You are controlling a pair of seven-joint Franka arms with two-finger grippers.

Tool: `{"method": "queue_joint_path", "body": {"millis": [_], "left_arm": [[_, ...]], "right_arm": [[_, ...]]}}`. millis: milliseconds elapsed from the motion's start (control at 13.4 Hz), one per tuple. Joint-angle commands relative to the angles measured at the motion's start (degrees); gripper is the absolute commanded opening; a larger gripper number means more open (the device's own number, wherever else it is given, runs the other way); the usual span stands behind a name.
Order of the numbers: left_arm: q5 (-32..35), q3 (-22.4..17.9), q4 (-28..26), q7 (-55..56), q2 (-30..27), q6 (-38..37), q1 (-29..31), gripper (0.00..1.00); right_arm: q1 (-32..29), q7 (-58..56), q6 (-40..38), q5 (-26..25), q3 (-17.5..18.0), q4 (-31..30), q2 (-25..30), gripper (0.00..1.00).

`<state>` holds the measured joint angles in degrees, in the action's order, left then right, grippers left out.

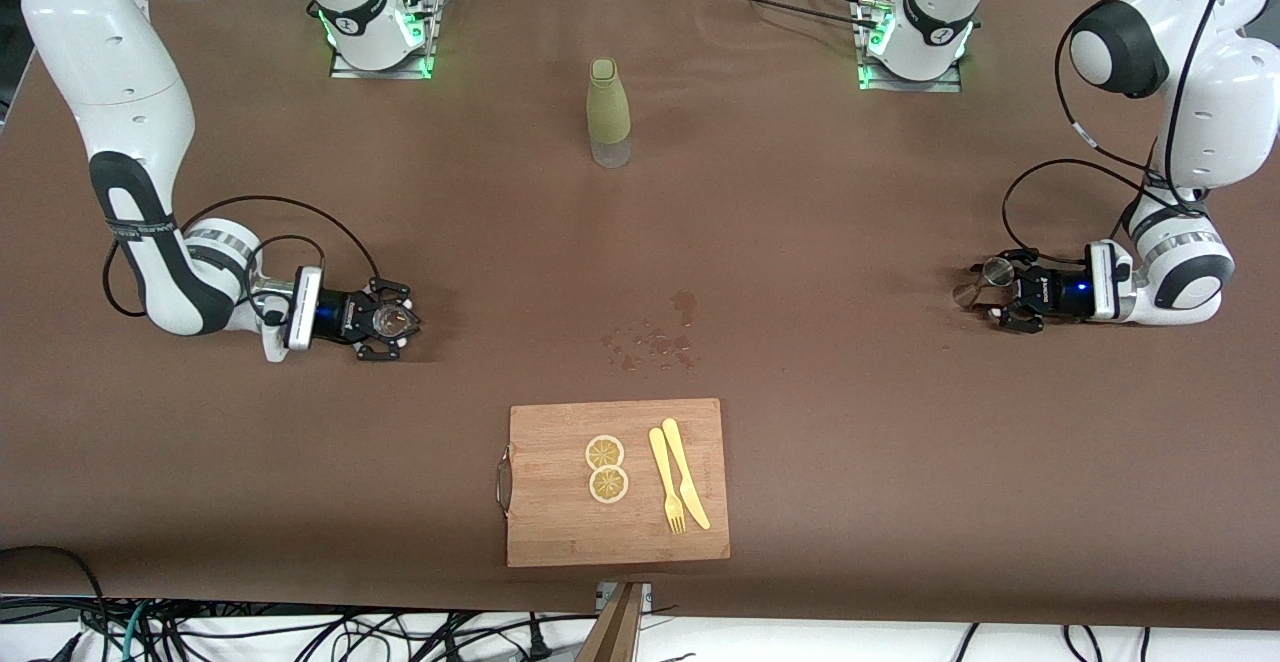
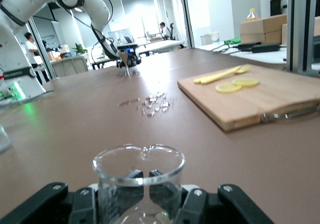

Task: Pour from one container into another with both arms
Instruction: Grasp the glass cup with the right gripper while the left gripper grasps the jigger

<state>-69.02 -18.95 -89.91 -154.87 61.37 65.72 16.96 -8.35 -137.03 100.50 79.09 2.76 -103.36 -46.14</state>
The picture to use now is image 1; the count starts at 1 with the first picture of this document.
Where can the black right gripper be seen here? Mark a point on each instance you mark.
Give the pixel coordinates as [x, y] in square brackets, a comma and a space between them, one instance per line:
[340, 313]

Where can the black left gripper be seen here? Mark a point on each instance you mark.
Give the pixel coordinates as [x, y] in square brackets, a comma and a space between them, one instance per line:
[1058, 295]

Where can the clear glass measuring cup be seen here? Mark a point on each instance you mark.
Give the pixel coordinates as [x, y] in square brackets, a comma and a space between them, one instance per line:
[388, 322]

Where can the metal double jigger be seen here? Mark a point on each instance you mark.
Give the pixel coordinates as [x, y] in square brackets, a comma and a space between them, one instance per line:
[996, 270]

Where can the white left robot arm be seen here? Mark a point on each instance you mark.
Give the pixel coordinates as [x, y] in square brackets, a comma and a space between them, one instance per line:
[1220, 92]

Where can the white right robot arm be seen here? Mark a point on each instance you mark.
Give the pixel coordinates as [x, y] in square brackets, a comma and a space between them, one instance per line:
[130, 92]

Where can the lemon slice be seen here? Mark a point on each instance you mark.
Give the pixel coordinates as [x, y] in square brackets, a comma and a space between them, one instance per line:
[608, 485]
[604, 453]

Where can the green sleeved glass bottle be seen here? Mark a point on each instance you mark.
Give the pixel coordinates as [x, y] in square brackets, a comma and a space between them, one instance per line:
[608, 107]

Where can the yellow plastic fork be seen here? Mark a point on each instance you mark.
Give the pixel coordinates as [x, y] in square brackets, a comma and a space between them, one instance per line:
[662, 467]

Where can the yellow plastic knife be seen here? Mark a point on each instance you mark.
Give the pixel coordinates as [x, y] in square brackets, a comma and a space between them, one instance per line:
[680, 462]

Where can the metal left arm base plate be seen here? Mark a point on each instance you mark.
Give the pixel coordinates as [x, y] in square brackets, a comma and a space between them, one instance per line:
[940, 85]

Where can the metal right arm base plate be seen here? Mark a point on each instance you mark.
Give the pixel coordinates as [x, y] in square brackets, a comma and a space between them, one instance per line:
[400, 72]

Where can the small metal bracket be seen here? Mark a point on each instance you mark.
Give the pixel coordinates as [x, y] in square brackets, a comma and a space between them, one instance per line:
[604, 594]

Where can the wooden post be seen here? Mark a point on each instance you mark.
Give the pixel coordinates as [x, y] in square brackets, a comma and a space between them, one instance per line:
[615, 632]

